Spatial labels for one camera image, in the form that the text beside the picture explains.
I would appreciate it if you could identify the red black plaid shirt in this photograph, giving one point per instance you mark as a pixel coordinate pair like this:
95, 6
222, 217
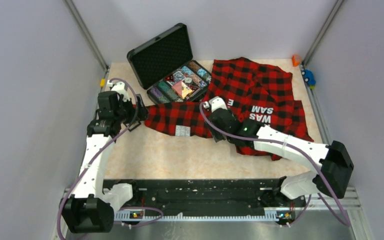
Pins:
252, 91

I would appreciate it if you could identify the pink yellow card packet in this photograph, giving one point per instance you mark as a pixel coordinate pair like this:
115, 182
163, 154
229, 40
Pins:
182, 89

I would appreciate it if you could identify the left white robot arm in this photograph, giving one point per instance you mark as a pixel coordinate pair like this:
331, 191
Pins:
88, 208

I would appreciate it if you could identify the black open chip case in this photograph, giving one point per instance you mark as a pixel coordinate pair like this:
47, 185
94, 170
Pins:
165, 60

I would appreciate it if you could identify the yellow small clip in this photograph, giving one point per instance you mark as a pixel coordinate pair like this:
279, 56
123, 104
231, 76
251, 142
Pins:
102, 83

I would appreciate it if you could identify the black square brooch box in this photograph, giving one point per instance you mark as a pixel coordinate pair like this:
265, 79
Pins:
132, 126

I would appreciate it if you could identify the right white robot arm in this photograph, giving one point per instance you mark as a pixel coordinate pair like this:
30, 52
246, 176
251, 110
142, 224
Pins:
330, 165

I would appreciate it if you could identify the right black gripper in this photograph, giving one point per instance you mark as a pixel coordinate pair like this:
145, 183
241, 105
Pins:
217, 135

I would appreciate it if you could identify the orange small object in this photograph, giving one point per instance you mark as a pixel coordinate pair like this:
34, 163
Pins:
296, 60

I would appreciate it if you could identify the blue toy car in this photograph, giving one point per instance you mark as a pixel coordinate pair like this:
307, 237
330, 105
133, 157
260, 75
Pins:
309, 78

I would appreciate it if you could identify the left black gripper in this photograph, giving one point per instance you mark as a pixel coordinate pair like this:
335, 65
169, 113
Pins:
142, 111

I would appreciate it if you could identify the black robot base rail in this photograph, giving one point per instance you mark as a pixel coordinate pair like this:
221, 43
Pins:
207, 197

